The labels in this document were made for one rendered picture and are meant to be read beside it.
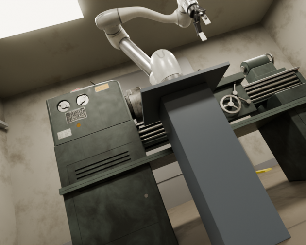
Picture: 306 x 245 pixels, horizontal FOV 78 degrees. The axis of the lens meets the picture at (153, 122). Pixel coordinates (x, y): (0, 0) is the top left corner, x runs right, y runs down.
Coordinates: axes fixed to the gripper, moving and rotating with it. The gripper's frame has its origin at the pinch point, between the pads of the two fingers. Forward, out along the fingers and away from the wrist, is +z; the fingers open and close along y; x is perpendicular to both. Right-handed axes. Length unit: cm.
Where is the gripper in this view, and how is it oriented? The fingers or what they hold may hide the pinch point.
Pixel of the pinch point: (206, 31)
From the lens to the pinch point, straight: 137.7
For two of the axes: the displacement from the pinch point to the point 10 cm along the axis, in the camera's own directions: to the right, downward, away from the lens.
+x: 9.3, -3.6, 0.2
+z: 3.5, 8.8, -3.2
